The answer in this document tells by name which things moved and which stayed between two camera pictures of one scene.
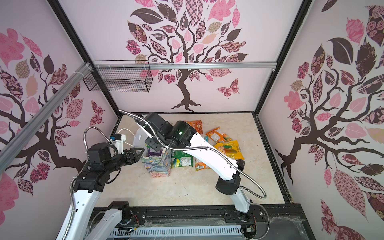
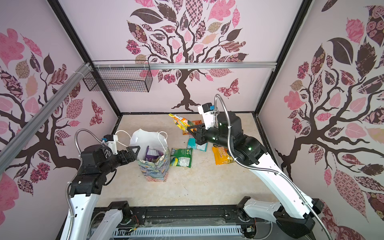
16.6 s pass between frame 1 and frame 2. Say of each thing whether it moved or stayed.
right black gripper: moved
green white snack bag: stayed
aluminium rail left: stayed
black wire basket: stayed
